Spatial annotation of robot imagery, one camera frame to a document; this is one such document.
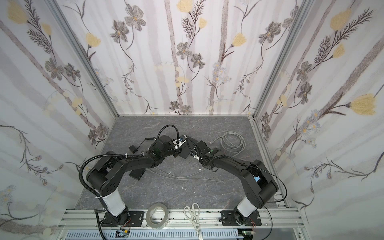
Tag black power adapter with cable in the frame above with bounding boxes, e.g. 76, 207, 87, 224
129, 137, 156, 153

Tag black ribbed network switch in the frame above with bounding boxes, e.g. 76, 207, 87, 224
129, 169, 146, 181

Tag dark grey switch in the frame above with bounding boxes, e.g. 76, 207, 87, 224
179, 135, 198, 159

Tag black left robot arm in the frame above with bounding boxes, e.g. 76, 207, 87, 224
79, 125, 187, 228

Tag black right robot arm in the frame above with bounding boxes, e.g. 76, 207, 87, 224
187, 141, 279, 225

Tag clear tape roll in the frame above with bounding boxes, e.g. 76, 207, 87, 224
146, 203, 169, 230

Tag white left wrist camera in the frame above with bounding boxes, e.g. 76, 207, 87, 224
174, 135, 187, 149

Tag white handled scissors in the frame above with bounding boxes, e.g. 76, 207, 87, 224
184, 203, 203, 240

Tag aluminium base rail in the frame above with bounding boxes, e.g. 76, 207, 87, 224
58, 208, 305, 230

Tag white slotted cable duct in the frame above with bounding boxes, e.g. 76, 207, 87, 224
62, 229, 244, 240

